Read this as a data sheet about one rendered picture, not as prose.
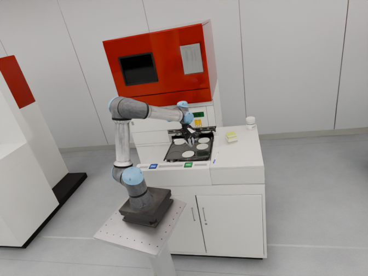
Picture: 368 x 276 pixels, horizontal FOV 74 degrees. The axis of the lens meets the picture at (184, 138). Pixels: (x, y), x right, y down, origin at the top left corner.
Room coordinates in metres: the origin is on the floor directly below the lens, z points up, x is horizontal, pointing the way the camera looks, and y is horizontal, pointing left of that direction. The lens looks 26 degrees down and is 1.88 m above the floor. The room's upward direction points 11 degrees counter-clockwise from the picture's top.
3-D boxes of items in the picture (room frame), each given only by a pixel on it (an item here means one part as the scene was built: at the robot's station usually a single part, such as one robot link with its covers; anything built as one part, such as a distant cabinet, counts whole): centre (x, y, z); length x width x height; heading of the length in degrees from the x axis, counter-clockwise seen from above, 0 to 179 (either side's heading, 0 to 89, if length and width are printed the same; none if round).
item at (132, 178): (1.21, 0.34, 1.07); 0.13 x 0.12 x 0.14; 37
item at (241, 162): (1.61, -0.38, 0.89); 0.62 x 0.35 x 0.14; 165
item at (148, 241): (1.18, 0.34, 0.75); 0.45 x 0.44 x 0.13; 152
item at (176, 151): (1.80, -0.03, 0.90); 0.34 x 0.34 x 0.01; 75
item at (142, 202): (1.20, 0.33, 0.96); 0.15 x 0.15 x 0.10
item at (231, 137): (1.65, -0.36, 1.00); 0.07 x 0.07 x 0.07; 3
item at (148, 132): (2.07, 0.09, 1.02); 0.82 x 0.03 x 0.40; 75
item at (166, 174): (1.47, 0.13, 0.89); 0.55 x 0.09 x 0.14; 75
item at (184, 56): (2.37, 0.01, 1.52); 0.81 x 0.75 x 0.59; 75
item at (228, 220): (1.68, -0.08, 0.41); 0.97 x 0.64 x 0.82; 75
